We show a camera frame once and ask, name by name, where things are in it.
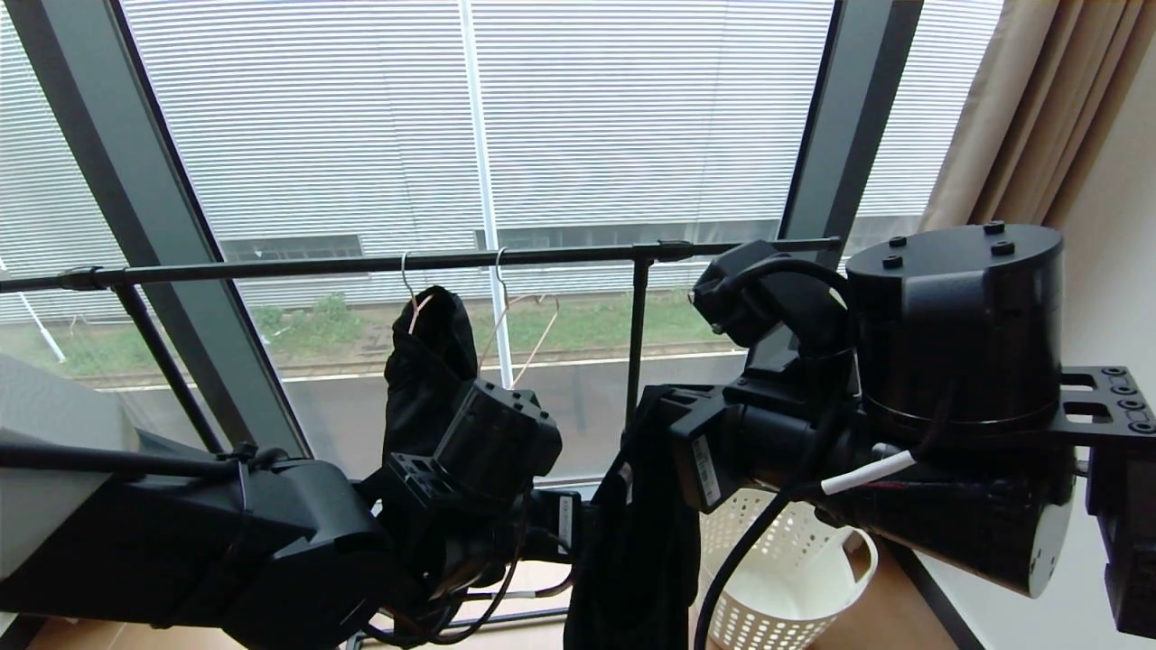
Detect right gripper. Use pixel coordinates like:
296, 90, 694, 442
667, 383, 1077, 600

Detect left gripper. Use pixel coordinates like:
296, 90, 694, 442
433, 487, 588, 588

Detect black garment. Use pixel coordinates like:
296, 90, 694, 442
564, 383, 704, 650

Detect black shorts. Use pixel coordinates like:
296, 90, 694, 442
381, 286, 481, 472

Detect pink clothes hanger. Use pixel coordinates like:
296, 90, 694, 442
399, 251, 436, 337
476, 246, 562, 391

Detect white laundry basket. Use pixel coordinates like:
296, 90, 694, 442
700, 487, 880, 650

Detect black clothes rack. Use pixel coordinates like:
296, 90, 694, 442
0, 237, 843, 650

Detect beige curtain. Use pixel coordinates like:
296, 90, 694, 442
919, 0, 1156, 237

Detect window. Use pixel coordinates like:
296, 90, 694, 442
0, 0, 1008, 493

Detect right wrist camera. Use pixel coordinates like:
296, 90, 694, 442
689, 238, 857, 385

